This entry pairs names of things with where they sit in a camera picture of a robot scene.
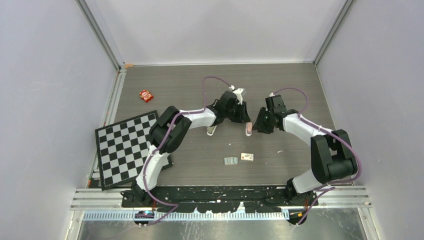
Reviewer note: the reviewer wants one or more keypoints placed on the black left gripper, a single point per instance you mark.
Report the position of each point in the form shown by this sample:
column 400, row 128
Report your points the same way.
column 243, row 117

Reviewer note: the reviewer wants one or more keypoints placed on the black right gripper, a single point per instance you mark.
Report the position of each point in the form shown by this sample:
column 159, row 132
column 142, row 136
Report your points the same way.
column 259, row 124

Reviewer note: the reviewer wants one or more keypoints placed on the white staple box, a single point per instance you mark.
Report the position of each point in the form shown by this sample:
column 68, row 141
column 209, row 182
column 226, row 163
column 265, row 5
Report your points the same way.
column 247, row 156

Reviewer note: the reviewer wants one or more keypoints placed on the staple tray with staples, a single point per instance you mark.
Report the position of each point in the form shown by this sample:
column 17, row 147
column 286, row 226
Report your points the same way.
column 230, row 160

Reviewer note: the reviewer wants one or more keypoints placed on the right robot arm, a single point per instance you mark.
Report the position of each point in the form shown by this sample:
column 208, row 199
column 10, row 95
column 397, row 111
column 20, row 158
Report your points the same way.
column 331, row 153

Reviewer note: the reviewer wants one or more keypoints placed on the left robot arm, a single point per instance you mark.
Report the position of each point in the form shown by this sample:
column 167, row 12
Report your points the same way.
column 169, row 131

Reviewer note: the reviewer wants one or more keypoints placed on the red snack packet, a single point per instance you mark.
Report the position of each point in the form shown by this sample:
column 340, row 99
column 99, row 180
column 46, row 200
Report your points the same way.
column 146, row 96

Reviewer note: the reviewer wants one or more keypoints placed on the black white checkerboard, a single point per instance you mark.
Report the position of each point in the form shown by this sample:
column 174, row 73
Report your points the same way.
column 122, row 149

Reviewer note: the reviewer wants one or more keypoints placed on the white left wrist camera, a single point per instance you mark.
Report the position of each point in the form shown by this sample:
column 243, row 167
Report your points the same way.
column 239, row 93

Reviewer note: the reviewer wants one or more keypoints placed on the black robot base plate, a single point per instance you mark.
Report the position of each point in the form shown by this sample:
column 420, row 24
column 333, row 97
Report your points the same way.
column 219, row 199

